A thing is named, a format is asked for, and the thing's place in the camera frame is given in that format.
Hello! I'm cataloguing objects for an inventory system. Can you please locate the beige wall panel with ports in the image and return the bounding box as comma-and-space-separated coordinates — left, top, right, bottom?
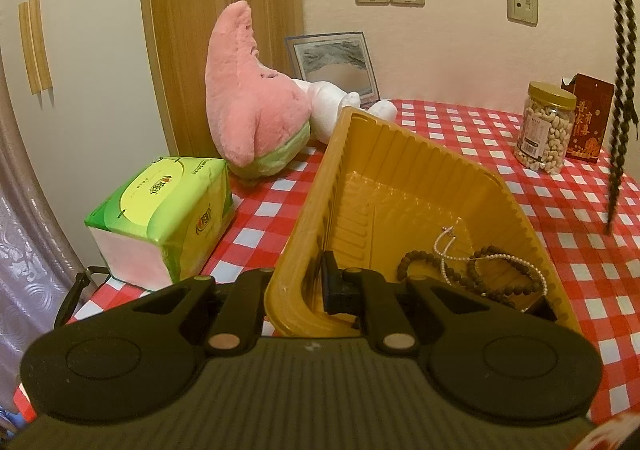
506, 0, 540, 27

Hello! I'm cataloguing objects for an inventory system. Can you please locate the red tin box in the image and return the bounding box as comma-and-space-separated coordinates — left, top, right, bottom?
560, 73, 616, 165

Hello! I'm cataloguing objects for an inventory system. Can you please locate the orange plastic tray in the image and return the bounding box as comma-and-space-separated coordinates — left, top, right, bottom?
263, 106, 583, 338

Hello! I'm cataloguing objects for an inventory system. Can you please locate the pink star plush toy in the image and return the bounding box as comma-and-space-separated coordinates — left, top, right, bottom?
206, 0, 312, 181

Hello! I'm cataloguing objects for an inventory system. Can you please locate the patterned translucent curtain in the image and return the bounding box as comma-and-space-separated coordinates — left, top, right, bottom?
0, 65, 86, 413

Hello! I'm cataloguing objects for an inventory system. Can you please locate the white plush toy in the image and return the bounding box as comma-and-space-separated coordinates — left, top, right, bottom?
292, 79, 398, 141

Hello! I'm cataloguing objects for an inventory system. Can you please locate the framed picture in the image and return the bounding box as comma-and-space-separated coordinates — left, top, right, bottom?
285, 31, 382, 106

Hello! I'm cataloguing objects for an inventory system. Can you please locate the black strap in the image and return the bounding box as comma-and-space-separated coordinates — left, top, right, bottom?
54, 266, 108, 328

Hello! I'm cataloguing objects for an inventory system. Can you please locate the wooden door handle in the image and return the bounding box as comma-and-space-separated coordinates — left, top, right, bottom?
28, 0, 52, 92
18, 1, 41, 96

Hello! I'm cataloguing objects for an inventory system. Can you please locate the white wardrobe door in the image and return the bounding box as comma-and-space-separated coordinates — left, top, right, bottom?
0, 0, 176, 276

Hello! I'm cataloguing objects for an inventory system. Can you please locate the braided cord bracelet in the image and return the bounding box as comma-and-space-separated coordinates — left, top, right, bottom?
600, 0, 640, 237

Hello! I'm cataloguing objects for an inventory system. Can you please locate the green tissue pack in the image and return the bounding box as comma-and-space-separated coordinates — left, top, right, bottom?
84, 156, 237, 287

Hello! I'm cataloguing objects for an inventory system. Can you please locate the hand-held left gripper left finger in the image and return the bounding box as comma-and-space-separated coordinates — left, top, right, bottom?
127, 267, 277, 357

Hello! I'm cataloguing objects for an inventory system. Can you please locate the red checkered tablecloth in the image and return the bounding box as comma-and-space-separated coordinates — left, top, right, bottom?
10, 99, 640, 426

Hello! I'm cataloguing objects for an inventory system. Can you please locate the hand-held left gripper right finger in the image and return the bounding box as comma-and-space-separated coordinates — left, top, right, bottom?
320, 251, 558, 355

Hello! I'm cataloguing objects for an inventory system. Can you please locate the nut jar with gold lid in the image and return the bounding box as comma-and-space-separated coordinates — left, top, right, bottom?
514, 81, 577, 176

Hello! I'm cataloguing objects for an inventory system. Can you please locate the white pearl bracelet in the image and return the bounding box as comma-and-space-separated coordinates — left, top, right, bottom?
434, 226, 548, 288

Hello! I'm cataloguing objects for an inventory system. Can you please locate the brown bead bracelet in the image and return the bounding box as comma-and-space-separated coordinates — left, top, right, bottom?
466, 245, 549, 308
396, 250, 442, 282

